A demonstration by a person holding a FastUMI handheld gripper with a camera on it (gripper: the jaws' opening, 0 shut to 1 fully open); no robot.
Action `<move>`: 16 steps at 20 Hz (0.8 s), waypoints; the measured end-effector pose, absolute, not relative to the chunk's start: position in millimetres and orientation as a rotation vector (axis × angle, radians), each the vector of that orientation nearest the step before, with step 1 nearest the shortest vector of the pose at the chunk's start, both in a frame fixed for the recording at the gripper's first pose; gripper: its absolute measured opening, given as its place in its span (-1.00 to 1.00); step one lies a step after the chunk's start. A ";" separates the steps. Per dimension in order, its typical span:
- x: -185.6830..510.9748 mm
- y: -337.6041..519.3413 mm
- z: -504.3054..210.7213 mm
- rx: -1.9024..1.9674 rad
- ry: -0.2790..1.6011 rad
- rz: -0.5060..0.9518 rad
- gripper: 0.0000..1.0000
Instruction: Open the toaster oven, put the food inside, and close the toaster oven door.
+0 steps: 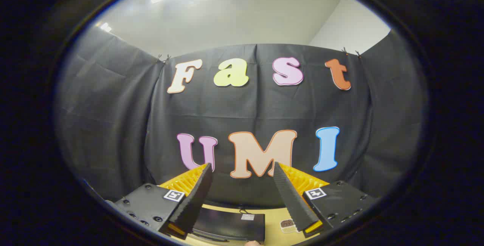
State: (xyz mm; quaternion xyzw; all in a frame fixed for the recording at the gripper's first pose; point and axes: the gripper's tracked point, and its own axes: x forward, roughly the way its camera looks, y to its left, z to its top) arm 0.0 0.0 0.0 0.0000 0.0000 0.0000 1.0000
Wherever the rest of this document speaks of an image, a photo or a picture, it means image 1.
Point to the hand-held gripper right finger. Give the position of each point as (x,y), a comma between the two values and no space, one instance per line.
(293,200)

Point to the black backdrop cloth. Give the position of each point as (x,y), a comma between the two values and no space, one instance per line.
(242,113)

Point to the black toaster oven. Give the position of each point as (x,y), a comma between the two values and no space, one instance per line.
(230,223)

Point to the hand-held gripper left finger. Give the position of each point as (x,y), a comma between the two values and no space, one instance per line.
(193,200)

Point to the black binder clip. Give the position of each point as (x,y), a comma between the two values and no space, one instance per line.
(345,51)
(163,58)

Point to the white divided dish with grains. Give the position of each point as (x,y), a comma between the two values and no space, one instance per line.
(286,224)

